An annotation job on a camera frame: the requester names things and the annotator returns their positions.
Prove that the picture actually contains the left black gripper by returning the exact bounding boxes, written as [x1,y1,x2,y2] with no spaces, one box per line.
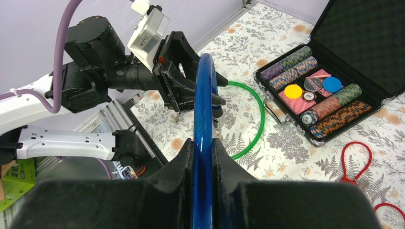
[151,31,229,113]

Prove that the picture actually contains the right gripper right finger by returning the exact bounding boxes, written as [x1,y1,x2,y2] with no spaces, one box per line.
[213,138,381,229]

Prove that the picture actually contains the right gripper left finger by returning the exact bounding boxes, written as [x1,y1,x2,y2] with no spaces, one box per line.
[11,139,193,229]

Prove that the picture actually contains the blue cable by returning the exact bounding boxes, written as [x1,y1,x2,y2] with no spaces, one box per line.
[192,53,224,229]

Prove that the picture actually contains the green cable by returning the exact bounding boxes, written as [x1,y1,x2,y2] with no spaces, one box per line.
[218,80,266,160]

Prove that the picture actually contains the red cable padlock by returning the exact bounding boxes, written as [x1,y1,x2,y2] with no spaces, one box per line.
[339,141,374,187]
[373,203,405,226]

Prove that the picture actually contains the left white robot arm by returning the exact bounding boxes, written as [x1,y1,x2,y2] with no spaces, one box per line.
[0,16,200,165]

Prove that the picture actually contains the yellow round chip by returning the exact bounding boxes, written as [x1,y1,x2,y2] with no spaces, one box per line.
[284,84,303,99]

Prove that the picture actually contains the green cardboard box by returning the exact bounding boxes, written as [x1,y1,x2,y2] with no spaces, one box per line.
[0,158,36,212]

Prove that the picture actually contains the blue round chip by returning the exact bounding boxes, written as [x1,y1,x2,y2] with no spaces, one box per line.
[323,77,342,93]

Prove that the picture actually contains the black poker chip case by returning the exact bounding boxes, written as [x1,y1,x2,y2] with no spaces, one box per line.
[254,0,405,147]

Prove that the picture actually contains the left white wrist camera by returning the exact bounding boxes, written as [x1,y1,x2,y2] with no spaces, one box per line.
[127,0,170,71]

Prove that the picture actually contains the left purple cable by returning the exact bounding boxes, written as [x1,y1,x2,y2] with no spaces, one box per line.
[0,0,85,115]

